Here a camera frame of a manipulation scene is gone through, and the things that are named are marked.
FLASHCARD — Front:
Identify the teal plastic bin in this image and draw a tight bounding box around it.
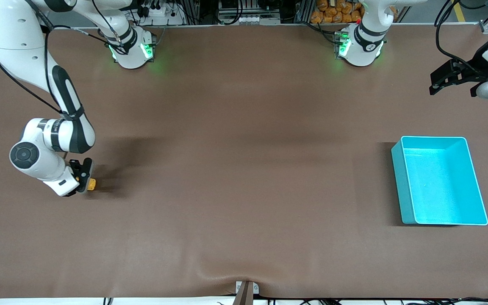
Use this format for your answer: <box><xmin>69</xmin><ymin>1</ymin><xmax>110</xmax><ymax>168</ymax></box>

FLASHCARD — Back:
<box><xmin>391</xmin><ymin>136</ymin><xmax>488</xmax><ymax>226</ymax></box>

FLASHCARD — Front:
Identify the orange packed goods pile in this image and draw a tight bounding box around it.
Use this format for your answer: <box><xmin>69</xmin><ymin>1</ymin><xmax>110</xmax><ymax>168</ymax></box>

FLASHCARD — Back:
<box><xmin>310</xmin><ymin>0</ymin><xmax>365</xmax><ymax>24</ymax></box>

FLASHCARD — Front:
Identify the brown table mat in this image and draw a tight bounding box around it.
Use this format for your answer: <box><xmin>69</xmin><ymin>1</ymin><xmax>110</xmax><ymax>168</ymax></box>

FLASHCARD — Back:
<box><xmin>0</xmin><ymin>23</ymin><xmax>488</xmax><ymax>299</ymax></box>

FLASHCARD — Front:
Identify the white power strip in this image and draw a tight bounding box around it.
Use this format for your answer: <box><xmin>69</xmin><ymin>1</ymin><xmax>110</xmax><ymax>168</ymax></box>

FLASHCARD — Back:
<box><xmin>136</xmin><ymin>0</ymin><xmax>186</xmax><ymax>26</ymax></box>

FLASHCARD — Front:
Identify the white connector block row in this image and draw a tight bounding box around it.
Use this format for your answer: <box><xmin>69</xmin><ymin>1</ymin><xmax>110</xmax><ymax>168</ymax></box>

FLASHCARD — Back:
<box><xmin>218</xmin><ymin>13</ymin><xmax>281</xmax><ymax>25</ymax></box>

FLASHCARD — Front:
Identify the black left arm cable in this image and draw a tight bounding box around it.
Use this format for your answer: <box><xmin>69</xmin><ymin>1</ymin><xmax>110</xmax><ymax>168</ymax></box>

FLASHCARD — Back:
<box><xmin>434</xmin><ymin>0</ymin><xmax>488</xmax><ymax>75</ymax></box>

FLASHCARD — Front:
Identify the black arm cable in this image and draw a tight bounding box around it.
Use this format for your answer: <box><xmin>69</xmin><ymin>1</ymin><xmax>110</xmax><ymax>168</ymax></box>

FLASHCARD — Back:
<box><xmin>0</xmin><ymin>15</ymin><xmax>122</xmax><ymax>115</ymax></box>
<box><xmin>434</xmin><ymin>0</ymin><xmax>488</xmax><ymax>75</ymax></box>

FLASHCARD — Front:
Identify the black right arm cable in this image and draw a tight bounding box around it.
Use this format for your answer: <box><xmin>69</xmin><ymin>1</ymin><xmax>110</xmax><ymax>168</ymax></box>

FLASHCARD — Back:
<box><xmin>0</xmin><ymin>15</ymin><xmax>122</xmax><ymax>115</ymax></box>

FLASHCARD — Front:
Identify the brown strap strip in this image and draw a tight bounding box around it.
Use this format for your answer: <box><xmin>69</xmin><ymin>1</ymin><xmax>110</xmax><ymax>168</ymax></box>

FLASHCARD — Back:
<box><xmin>232</xmin><ymin>281</ymin><xmax>255</xmax><ymax>305</ymax></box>

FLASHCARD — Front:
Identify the metal table edge bracket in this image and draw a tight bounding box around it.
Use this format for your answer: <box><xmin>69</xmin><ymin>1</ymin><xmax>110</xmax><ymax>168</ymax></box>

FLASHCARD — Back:
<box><xmin>235</xmin><ymin>281</ymin><xmax>260</xmax><ymax>295</ymax></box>

